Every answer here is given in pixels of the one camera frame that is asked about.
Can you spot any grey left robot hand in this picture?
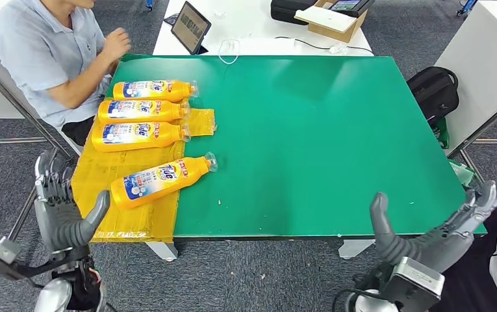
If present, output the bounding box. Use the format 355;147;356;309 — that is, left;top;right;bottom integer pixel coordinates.
33;151;111;254

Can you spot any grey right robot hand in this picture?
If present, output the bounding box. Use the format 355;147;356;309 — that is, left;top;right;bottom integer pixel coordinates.
369;178;497;273

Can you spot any orange detergent bottle clear cap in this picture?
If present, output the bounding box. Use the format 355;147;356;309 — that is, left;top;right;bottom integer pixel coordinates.
110;151;219;211
97;99;191;125
91;122;192;153
112;79;199;103

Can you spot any yellow taped cardboard mat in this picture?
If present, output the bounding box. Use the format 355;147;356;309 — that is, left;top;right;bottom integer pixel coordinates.
70;96;218;243

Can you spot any pale green plastic bag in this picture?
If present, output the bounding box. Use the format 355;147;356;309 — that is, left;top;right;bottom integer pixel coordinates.
448;159;476;188

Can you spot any white table foot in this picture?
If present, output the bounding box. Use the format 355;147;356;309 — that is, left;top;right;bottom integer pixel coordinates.
144;240;179;262
338;239;378;259

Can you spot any dark green bag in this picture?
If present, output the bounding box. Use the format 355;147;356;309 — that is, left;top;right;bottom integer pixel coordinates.
435;117;450;150

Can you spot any black backpack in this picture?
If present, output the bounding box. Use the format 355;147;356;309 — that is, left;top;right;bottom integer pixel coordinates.
406;66;460;129

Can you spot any white side table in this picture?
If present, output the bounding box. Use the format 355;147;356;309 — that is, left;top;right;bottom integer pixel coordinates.
434;0;497;151

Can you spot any black tablet on stand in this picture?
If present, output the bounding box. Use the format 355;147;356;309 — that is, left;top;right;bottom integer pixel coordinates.
171;1;212;55

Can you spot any brown cardboard box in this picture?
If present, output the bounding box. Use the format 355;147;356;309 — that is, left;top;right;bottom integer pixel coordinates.
294;0;368;44

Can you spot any black terminal with screen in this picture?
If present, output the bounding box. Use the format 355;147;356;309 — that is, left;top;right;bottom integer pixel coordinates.
326;0;376;18

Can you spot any white paper sheet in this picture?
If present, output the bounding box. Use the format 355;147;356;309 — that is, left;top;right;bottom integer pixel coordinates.
294;5;357;33

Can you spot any black zip case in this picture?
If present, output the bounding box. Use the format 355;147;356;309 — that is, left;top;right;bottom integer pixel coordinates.
270;0;318;25

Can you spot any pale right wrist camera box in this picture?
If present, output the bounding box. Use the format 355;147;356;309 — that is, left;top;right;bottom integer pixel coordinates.
381;257;446;312

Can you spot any grey metal frame table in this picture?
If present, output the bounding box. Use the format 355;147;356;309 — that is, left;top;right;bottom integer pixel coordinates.
0;45;77;242

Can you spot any white looped cable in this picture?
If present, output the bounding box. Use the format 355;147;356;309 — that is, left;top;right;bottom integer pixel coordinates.
218;38;241;66

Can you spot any black cable on white table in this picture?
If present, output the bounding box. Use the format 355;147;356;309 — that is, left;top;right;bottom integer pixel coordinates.
274;36;375;55

